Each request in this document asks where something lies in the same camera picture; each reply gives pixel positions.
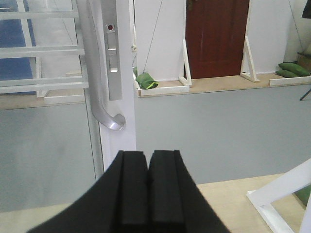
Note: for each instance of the white sliding glass door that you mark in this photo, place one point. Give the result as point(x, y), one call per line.
point(52, 148)

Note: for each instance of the green sandbag with strap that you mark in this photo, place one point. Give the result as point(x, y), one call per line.
point(146, 81)

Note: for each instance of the brown wooden door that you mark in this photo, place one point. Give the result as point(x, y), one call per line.
point(215, 31)

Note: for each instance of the white triangular wooden brace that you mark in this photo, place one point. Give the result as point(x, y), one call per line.
point(247, 65)

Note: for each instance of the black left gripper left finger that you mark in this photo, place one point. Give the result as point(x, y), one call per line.
point(116, 203)

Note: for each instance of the grey metal door handle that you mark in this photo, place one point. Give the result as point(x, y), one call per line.
point(90, 14)

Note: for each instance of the silver door lock plate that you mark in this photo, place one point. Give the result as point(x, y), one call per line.
point(111, 45)

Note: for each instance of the green sandbags at right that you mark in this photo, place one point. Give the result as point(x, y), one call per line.
point(291, 70)

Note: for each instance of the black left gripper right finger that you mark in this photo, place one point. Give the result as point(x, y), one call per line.
point(176, 205)

